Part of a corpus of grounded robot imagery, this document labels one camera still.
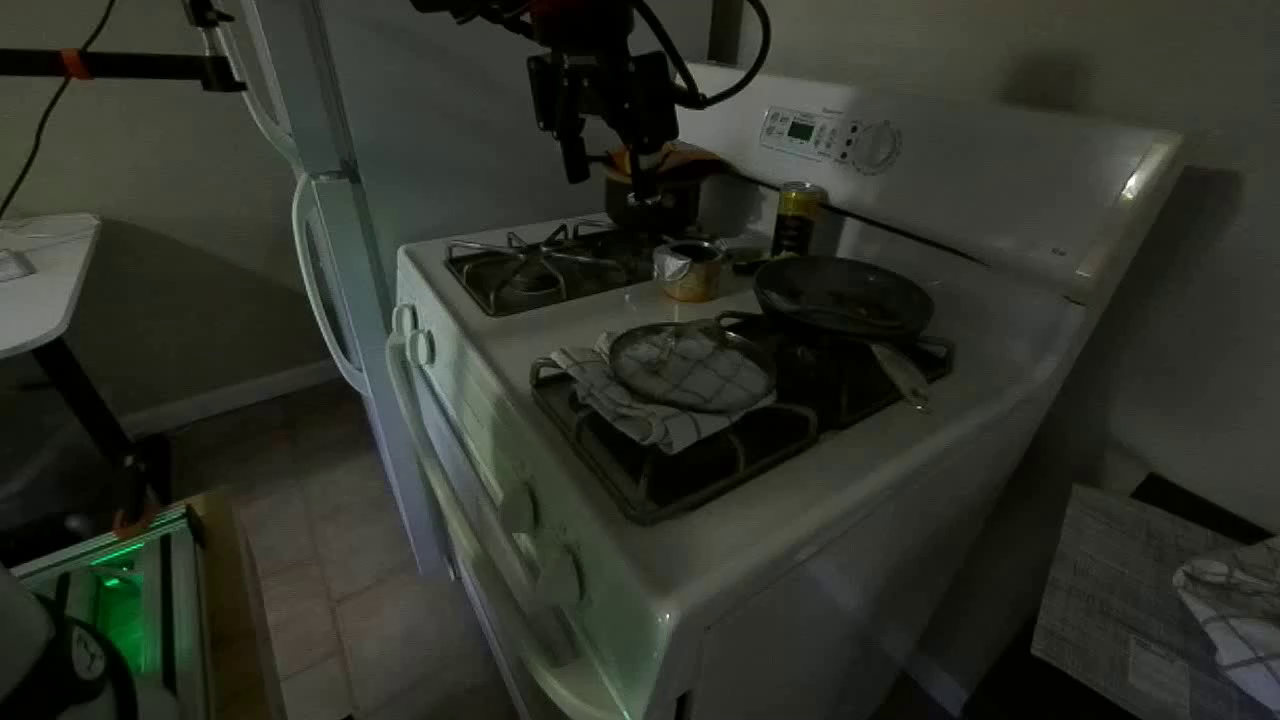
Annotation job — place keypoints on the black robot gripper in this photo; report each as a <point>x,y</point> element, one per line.
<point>605,86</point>

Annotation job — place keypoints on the round glass pan lid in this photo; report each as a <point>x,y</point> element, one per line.
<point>694,365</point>

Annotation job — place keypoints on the black frying pan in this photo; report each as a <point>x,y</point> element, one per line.
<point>841,293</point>

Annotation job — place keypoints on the black cooking pot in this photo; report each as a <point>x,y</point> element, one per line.
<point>646,206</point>

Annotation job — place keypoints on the yellow paper bag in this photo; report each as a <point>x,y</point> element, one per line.
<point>686,162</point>

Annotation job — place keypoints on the black double burner grate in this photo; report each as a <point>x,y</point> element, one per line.
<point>534,279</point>
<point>855,387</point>

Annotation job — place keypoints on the white refrigerator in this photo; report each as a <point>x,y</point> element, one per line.
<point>443,121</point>

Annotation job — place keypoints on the yellow green drink can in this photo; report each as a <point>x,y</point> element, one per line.
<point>803,220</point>

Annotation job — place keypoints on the white stove knob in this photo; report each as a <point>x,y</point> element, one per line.
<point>406,322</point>
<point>522,511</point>
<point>568,578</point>
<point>424,347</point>

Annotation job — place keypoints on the white gas stove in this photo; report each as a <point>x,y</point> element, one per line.
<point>855,534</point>

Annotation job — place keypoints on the black tripod bar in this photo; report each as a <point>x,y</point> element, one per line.
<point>135,62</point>

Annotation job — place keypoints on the white table with black legs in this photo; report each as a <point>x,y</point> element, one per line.
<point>41,286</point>

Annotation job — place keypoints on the wooden cart board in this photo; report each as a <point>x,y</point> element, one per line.
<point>243,612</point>

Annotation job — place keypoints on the printed paper sheet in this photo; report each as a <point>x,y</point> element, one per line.
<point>1107,603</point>

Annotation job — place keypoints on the white checkered cloth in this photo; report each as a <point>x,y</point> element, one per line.
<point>1242,624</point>

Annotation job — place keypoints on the green lit metal frame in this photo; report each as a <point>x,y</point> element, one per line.
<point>122,612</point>

